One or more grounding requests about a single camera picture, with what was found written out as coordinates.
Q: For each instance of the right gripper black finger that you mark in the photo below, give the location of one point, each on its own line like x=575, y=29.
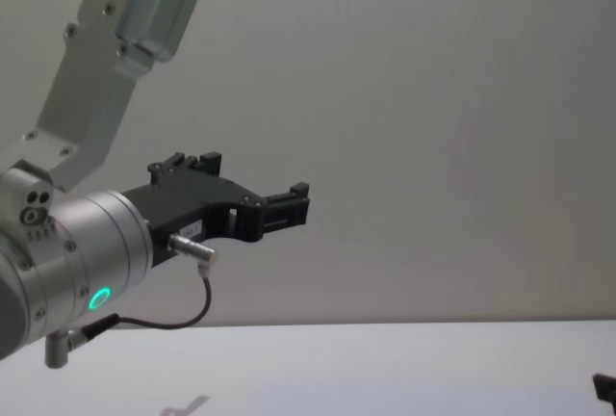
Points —
x=606, y=387

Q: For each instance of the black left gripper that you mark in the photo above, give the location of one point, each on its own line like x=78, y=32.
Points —
x=192, y=204

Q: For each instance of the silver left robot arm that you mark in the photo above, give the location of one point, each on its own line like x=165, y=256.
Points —
x=91, y=238

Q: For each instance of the white curtain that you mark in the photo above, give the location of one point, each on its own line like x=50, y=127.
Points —
x=409, y=122

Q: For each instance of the white table cloth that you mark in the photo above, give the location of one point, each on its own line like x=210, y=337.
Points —
x=337, y=372

